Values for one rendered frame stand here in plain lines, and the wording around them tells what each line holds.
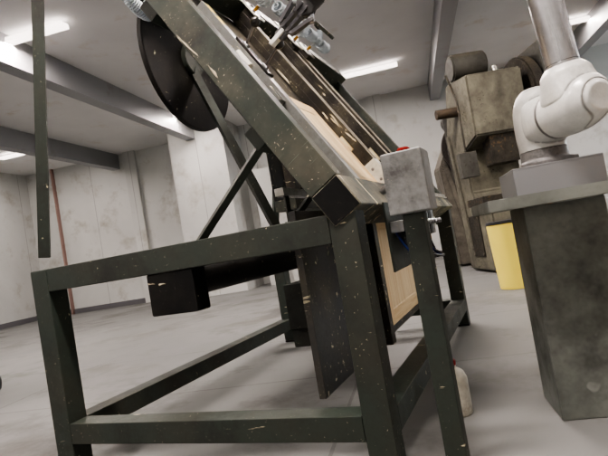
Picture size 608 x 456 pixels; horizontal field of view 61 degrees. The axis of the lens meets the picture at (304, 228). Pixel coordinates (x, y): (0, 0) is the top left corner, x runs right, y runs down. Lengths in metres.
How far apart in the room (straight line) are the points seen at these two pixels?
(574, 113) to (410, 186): 0.56
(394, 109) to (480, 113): 5.38
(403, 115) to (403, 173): 10.21
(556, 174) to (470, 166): 4.56
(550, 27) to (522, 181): 0.48
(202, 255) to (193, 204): 9.42
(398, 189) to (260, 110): 0.51
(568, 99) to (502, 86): 4.93
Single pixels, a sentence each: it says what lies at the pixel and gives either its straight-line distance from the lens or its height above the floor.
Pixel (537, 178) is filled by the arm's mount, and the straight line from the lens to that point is 1.85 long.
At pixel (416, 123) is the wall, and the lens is 11.64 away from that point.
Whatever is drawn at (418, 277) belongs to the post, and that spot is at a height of 0.56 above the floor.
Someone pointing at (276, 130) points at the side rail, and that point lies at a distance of 1.64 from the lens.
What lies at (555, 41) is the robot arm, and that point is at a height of 1.20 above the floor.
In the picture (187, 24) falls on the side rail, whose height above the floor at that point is 1.50.
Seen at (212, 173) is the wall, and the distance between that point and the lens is 11.06.
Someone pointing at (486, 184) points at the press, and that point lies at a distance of 6.89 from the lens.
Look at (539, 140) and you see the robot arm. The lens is 1.93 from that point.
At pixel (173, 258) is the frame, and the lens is 1.84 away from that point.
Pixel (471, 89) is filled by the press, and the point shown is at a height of 2.19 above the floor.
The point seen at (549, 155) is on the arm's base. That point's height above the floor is 0.87.
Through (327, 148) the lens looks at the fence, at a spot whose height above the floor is 1.03.
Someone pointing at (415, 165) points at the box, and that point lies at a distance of 1.48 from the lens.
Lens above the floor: 0.71
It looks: 2 degrees up
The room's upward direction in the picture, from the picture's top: 10 degrees counter-clockwise
